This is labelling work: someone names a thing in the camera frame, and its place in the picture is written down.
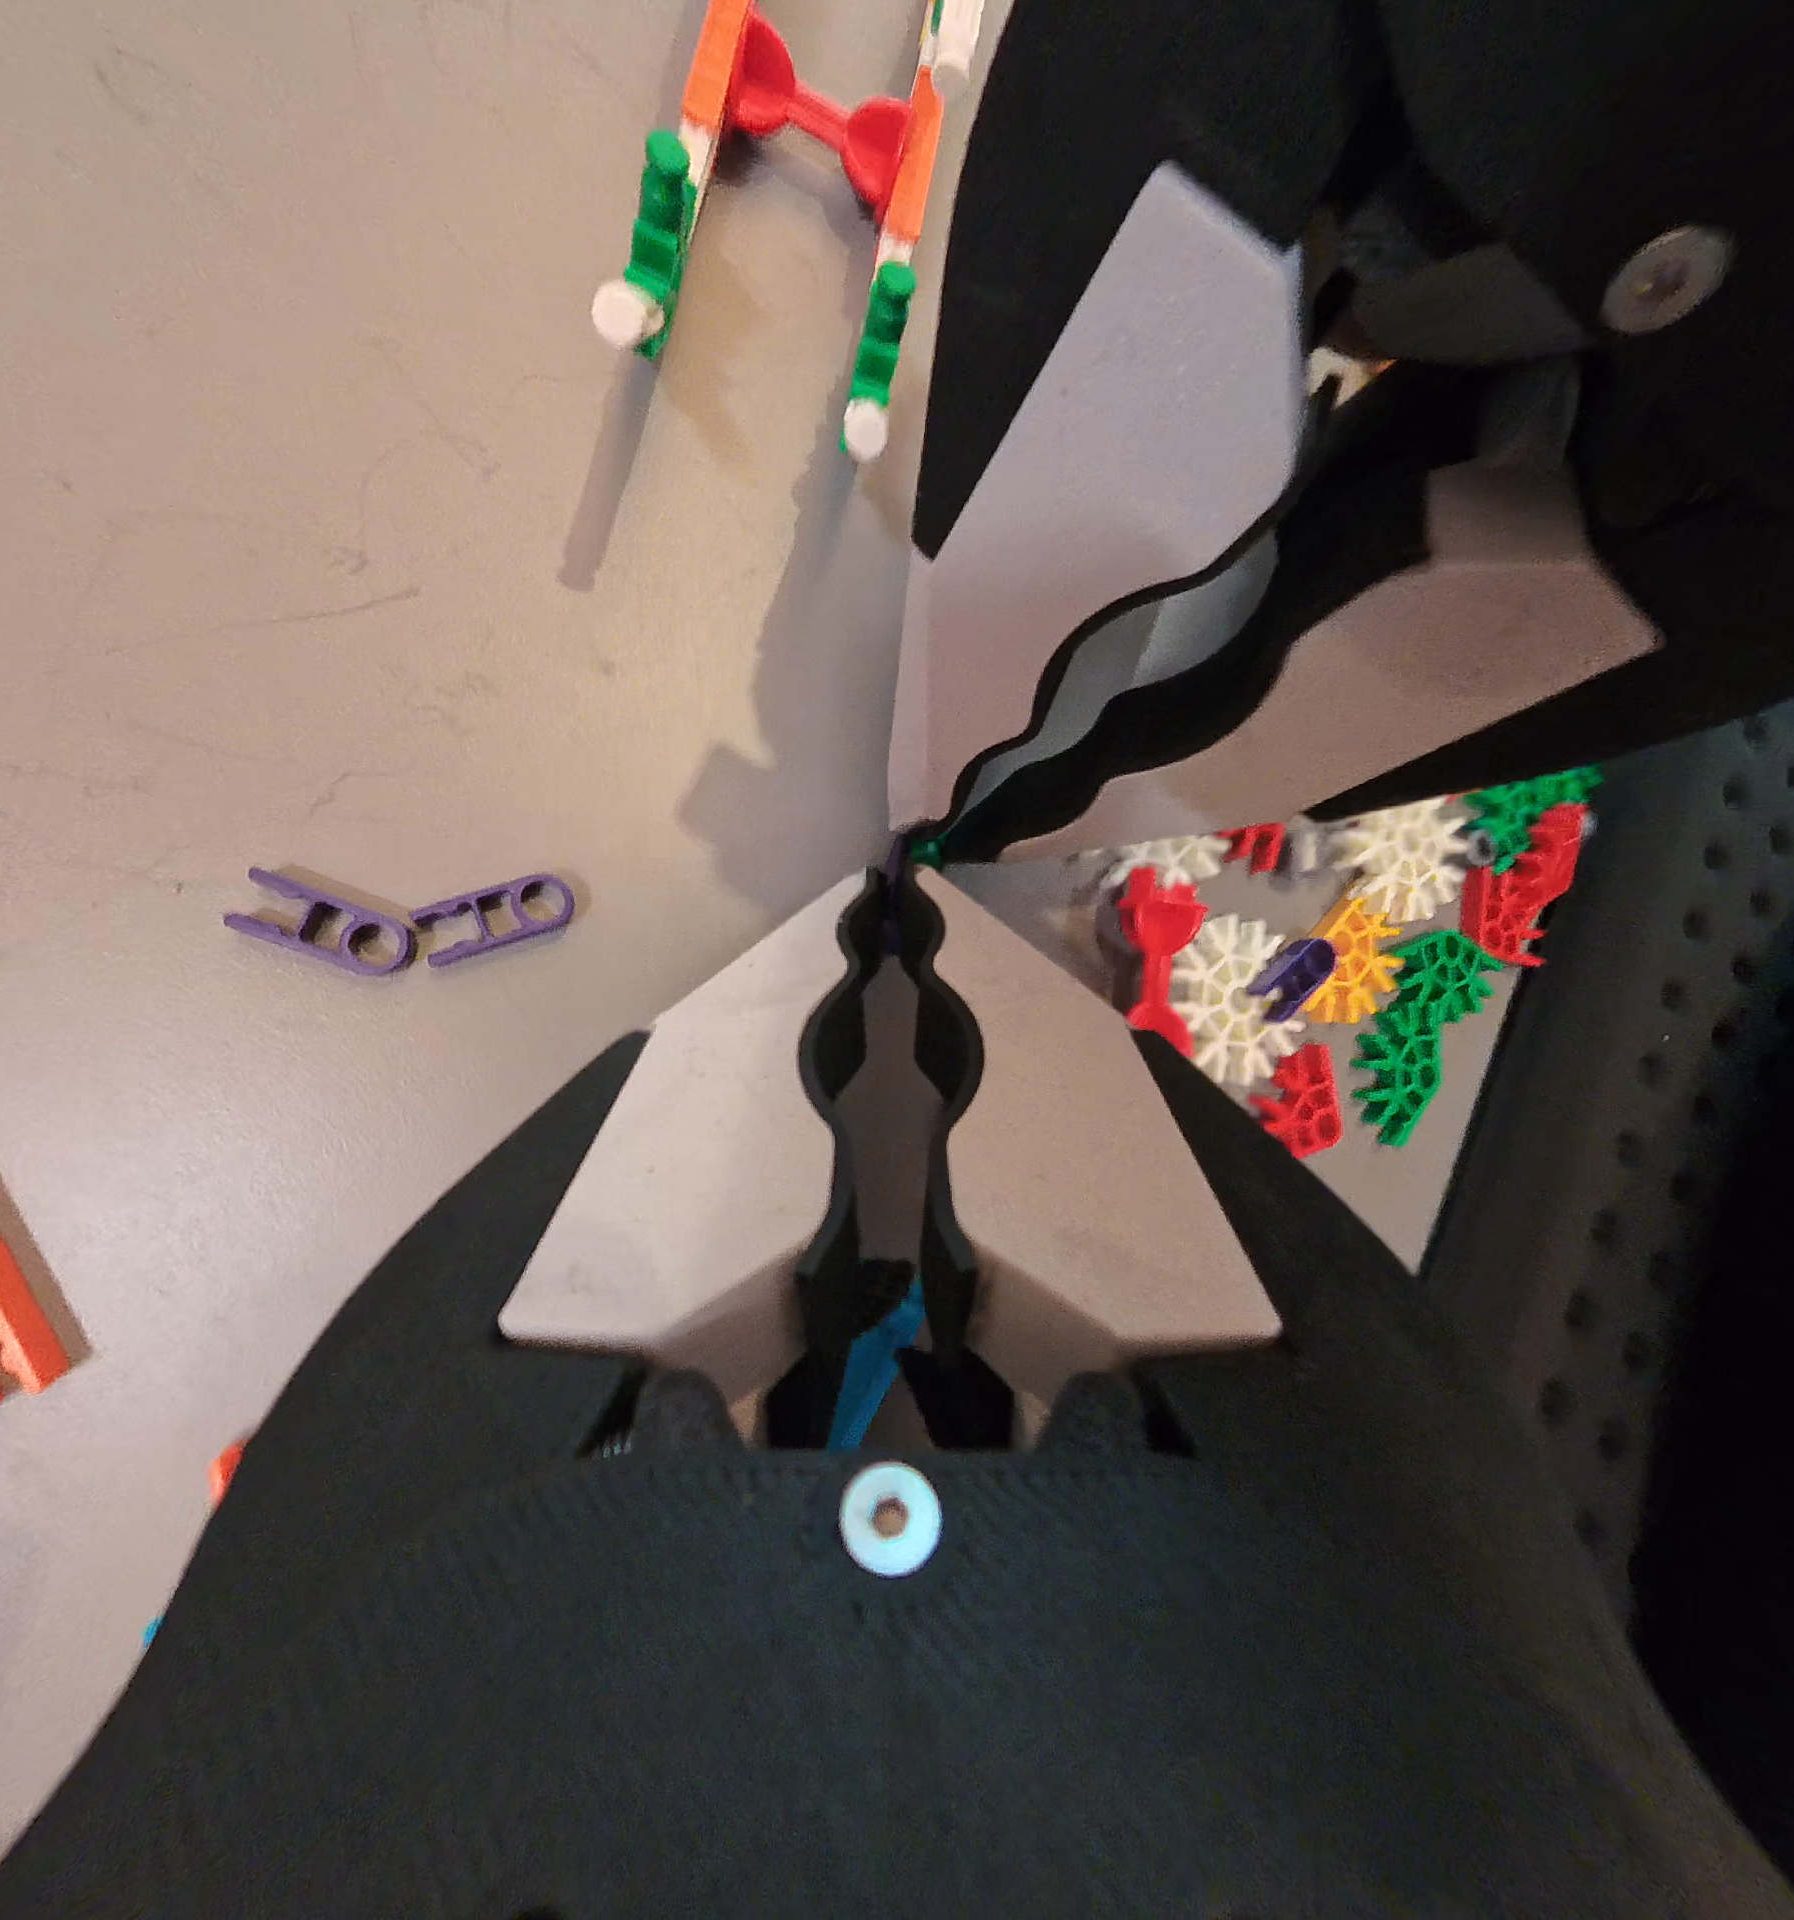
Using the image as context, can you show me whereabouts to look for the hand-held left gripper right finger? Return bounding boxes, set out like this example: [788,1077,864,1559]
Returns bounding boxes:
[907,867,1288,1391]

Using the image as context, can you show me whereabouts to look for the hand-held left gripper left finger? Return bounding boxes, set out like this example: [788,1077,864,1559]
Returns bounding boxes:
[500,867,903,1369]

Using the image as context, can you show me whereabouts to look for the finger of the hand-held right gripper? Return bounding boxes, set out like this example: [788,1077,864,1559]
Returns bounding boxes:
[885,161,1313,842]
[947,431,1668,872]

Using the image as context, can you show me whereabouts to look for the toy rail assembly with spool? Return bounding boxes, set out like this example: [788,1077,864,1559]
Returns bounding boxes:
[590,0,916,362]

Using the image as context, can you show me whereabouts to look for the green toy connector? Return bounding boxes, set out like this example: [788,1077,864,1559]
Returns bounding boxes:
[1400,930,1512,1037]
[1463,769,1606,872]
[1351,1011,1476,1150]

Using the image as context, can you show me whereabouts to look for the white snowflake toy connector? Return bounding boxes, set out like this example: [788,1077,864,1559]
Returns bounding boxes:
[1167,915,1313,1084]
[1100,831,1234,893]
[1324,799,1484,924]

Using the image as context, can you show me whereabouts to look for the red toy spool piece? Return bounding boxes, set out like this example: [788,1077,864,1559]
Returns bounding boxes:
[1114,867,1213,1056]

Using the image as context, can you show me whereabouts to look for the yellow toy connector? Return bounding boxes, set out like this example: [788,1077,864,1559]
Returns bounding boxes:
[1302,898,1406,1027]

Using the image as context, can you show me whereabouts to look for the joined purple toy connectors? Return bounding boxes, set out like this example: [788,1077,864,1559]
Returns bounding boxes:
[225,867,579,980]

